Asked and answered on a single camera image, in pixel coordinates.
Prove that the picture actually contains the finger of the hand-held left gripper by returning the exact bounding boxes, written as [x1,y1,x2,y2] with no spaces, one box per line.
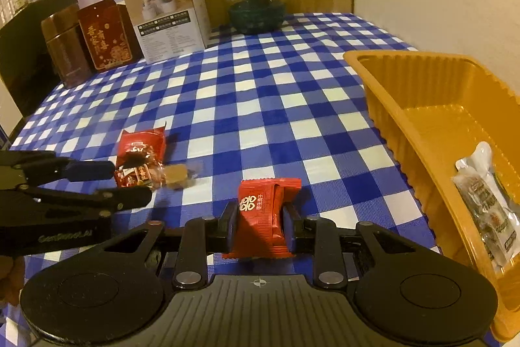
[16,186,153,218]
[0,152,116,189]

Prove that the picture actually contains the silver snack packet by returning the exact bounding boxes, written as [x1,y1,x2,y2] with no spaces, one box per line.
[451,141,520,276]

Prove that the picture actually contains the large red snack packet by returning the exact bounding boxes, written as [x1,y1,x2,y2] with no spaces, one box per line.
[117,122,168,169]

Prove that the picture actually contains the brown metal canister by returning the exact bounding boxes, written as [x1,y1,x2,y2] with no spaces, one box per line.
[41,3,93,89]

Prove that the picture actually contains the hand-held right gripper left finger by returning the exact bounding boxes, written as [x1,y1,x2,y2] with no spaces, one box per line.
[103,203,240,288]

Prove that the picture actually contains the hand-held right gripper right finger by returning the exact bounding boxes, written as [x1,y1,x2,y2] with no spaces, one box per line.
[282,203,407,288]

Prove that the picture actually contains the person's left hand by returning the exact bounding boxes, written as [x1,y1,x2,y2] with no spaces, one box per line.
[0,255,26,307]

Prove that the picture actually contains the black glossy appliance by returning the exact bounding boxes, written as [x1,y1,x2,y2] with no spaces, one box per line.
[0,0,80,118]

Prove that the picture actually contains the red tin box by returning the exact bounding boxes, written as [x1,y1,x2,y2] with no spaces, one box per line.
[77,0,143,72]

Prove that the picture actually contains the white carton box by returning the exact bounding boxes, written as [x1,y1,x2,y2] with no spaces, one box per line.
[122,0,212,65]

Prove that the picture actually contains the blue white checked tablecloth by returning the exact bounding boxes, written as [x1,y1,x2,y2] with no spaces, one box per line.
[8,11,504,347]

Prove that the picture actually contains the red snack packet white print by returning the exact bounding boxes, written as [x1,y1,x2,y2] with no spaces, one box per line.
[221,177,302,260]

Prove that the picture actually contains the brown candy in clear wrapper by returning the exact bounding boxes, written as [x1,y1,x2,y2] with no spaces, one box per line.
[162,162,204,189]

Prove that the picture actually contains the red clear-window candy packet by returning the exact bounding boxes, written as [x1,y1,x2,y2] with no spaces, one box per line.
[114,152,167,191]

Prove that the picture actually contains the orange plastic tray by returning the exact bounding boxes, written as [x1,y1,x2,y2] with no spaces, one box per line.
[343,50,520,343]

